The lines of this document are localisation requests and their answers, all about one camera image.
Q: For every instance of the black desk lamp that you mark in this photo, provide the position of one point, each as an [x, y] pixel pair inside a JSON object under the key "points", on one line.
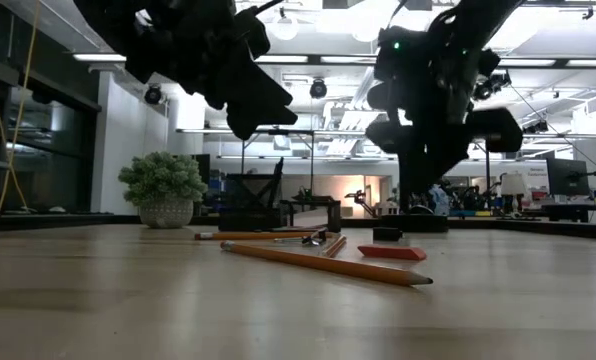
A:
{"points": [[413, 223]]}

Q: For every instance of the white shade table lamp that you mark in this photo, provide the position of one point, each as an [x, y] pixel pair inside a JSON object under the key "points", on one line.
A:
{"points": [[513, 185]]}

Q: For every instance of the black ceiling spotlight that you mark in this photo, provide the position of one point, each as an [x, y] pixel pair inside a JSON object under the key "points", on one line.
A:
{"points": [[318, 89], [153, 95]]}

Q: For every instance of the red eraser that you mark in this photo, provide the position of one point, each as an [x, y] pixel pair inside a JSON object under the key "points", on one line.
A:
{"points": [[390, 252]]}

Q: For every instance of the green plant in white pot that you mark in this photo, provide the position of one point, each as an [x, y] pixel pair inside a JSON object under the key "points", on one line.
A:
{"points": [[163, 190]]}

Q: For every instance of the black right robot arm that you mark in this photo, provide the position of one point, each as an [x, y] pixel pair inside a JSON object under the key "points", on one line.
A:
{"points": [[478, 15]]}

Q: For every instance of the yellow pencil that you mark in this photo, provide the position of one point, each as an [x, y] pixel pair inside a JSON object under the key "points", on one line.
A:
{"points": [[253, 235], [328, 265], [335, 246]]}

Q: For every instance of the black mesh desk organizer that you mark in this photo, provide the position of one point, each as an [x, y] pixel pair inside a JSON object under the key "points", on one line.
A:
{"points": [[248, 220]]}

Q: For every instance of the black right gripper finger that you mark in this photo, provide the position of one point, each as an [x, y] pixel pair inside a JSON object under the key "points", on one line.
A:
{"points": [[385, 137], [498, 130]]}

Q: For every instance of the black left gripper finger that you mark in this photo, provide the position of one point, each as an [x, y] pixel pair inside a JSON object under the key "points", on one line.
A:
{"points": [[248, 100]]}

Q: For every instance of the black computer monitor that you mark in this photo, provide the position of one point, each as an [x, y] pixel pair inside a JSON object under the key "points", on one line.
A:
{"points": [[568, 177]]}

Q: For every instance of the black aluminium table frame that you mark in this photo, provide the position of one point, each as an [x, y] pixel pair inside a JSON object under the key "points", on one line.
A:
{"points": [[78, 220]]}

